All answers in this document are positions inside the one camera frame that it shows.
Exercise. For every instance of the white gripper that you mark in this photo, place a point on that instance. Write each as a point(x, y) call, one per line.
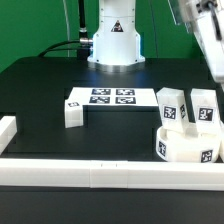
point(209, 33)

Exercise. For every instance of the white round stool seat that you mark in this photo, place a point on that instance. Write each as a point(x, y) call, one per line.
point(190, 146)

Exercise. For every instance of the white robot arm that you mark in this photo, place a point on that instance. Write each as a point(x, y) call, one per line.
point(116, 46)

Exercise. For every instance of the white marker sheet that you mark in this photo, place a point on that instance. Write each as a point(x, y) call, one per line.
point(143, 97)

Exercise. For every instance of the white left barrier wall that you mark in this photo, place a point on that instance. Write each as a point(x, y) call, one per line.
point(8, 129)

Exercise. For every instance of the white front barrier wall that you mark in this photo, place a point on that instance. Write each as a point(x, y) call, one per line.
point(111, 174)

